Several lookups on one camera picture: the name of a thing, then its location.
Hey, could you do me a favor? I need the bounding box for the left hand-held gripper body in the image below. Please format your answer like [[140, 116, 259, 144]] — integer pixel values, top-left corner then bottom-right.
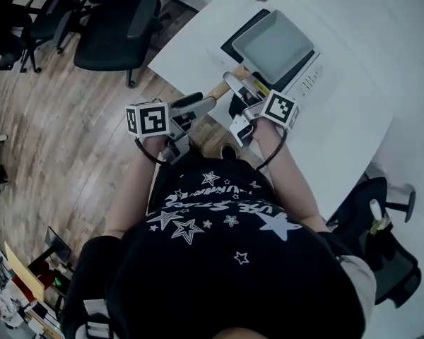
[[126, 99, 199, 165]]

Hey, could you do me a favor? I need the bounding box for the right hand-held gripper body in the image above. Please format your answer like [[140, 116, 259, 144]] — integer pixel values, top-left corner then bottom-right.
[[229, 89, 300, 148]]

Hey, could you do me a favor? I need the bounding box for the white portable induction stove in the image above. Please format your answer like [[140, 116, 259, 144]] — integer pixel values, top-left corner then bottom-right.
[[206, 8, 323, 102]]

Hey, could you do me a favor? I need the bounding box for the square grey pan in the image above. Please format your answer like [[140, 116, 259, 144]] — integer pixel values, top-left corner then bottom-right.
[[208, 8, 315, 100]]

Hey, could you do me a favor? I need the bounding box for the person's right forearm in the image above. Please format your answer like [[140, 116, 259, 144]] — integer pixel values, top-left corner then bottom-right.
[[253, 117, 330, 233]]

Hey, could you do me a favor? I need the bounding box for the person's left forearm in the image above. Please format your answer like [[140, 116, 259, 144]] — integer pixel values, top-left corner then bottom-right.
[[103, 135, 164, 240]]

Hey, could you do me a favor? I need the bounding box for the person's black shoe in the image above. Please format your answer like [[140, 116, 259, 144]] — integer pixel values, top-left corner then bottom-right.
[[220, 143, 240, 160]]

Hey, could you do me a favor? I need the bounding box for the white table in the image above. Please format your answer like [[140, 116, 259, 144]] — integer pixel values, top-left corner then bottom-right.
[[146, 0, 394, 222]]

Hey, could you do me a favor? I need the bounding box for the black office chair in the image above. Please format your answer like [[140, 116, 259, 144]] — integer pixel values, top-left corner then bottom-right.
[[20, 0, 90, 74], [0, 0, 33, 72], [72, 0, 163, 88], [326, 177, 423, 309]]

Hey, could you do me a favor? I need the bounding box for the black monitor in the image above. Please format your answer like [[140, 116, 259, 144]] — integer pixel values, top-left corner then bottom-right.
[[44, 226, 73, 266]]

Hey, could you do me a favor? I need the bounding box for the black star-print shirt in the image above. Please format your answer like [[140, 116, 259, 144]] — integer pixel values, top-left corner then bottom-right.
[[61, 153, 367, 339]]

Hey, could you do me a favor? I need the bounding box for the yellow desk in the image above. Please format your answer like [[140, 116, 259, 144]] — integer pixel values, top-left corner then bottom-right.
[[3, 240, 45, 302]]

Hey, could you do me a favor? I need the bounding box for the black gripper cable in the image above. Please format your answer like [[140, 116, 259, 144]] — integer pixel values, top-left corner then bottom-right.
[[134, 138, 169, 166], [256, 128, 289, 172]]

